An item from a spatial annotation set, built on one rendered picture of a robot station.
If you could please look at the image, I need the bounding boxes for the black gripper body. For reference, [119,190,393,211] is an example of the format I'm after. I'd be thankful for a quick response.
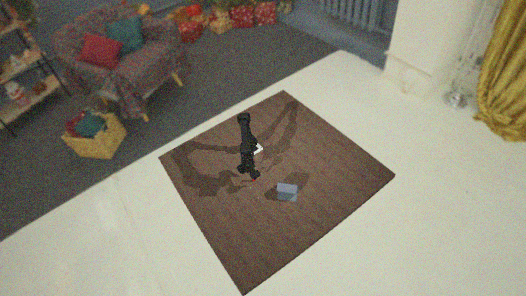
[250,160,260,179]

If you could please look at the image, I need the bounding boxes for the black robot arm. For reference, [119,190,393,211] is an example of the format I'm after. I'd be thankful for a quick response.
[237,112,258,174]

